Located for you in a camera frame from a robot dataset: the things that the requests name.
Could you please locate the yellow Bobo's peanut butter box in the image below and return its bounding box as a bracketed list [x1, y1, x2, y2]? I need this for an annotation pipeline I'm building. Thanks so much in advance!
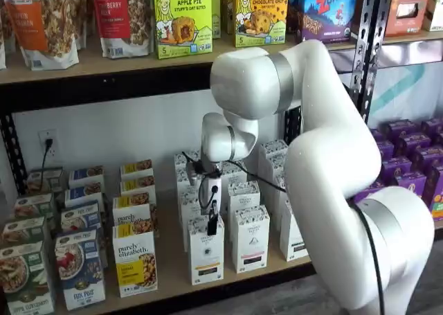
[233, 0, 289, 48]

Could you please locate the white granola bag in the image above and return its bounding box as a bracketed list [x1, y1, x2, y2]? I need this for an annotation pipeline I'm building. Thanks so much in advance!
[0, 0, 17, 70]
[69, 0, 96, 51]

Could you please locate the orange label granola bag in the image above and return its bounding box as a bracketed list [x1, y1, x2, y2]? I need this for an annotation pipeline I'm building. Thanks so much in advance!
[1, 0, 80, 71]

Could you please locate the green Bobo's apple pie box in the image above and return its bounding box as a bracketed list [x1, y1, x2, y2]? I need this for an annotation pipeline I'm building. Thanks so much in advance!
[153, 0, 214, 60]

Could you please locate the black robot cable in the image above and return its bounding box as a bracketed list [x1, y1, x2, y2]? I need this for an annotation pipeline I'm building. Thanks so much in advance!
[181, 151, 386, 315]

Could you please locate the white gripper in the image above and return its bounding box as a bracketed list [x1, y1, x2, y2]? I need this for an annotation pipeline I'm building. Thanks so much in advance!
[199, 175, 223, 236]

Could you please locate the orange brown snack box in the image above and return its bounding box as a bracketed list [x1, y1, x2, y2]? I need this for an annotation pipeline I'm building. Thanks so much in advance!
[383, 0, 433, 38]

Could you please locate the white box patterned top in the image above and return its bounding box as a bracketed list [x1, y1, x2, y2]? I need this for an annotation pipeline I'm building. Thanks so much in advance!
[273, 172, 289, 230]
[175, 168, 204, 195]
[266, 153, 289, 188]
[258, 140, 290, 172]
[173, 151, 202, 173]
[227, 181, 261, 223]
[179, 189, 208, 253]
[219, 161, 248, 213]

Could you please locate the white wall outlet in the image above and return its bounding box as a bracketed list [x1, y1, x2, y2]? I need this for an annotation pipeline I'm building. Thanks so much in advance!
[37, 128, 62, 165]

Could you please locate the black plug with cord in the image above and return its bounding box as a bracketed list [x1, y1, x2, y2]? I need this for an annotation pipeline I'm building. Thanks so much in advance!
[39, 138, 55, 191]

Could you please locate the white brown snack box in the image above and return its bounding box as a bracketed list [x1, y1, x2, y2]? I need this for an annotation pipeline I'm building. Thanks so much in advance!
[422, 0, 443, 32]

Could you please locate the yellow purely elizabeth granola box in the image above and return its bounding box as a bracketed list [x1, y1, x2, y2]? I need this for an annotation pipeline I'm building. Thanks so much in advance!
[120, 159, 154, 183]
[120, 175, 157, 205]
[112, 223, 159, 298]
[112, 192, 160, 239]

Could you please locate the green apple cinnamon cereal box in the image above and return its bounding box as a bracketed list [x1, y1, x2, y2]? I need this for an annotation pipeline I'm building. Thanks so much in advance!
[0, 217, 48, 251]
[26, 168, 65, 195]
[13, 193, 56, 223]
[0, 241, 56, 315]

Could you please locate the red label granola bag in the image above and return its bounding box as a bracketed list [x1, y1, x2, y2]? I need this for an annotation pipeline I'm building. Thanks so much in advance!
[91, 0, 153, 60]

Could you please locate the blue flax plus cereal box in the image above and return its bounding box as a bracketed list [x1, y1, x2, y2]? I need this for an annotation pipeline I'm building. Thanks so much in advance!
[64, 183, 105, 209]
[60, 201, 103, 235]
[54, 228, 107, 312]
[68, 165, 105, 190]

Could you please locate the white box pink strip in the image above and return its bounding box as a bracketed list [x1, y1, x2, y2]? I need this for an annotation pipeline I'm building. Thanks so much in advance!
[230, 205, 271, 274]

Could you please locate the translucent plastic sheet teal print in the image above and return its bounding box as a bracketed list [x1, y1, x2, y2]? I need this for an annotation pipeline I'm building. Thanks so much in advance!
[332, 39, 443, 136]

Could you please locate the white box yellow strip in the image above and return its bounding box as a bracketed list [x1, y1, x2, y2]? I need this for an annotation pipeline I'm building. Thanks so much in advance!
[187, 213, 226, 287]

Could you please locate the purple Zbar box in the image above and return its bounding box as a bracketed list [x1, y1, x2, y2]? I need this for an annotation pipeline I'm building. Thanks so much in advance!
[289, 0, 359, 46]

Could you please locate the white box black strip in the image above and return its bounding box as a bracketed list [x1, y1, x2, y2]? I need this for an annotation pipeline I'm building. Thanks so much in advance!
[279, 199, 312, 262]

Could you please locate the black metal shelf rack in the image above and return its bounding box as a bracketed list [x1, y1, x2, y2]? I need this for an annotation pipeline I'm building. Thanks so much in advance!
[0, 0, 386, 315]

